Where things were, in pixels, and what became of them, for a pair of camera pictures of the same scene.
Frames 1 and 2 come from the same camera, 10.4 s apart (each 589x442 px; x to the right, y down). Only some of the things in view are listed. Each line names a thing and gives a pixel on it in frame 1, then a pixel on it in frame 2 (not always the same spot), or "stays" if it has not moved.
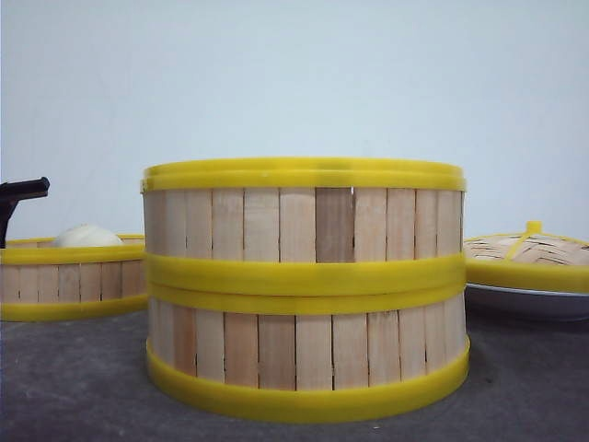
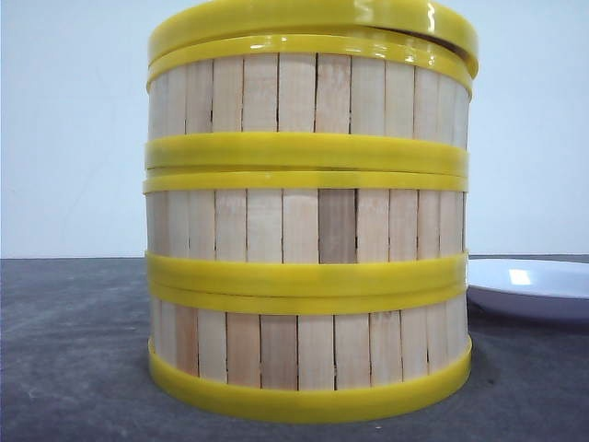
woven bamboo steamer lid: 531,259 → 446,23
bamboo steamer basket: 305,222 stays
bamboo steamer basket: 305,354 stays
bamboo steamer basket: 41,281 → 308,102
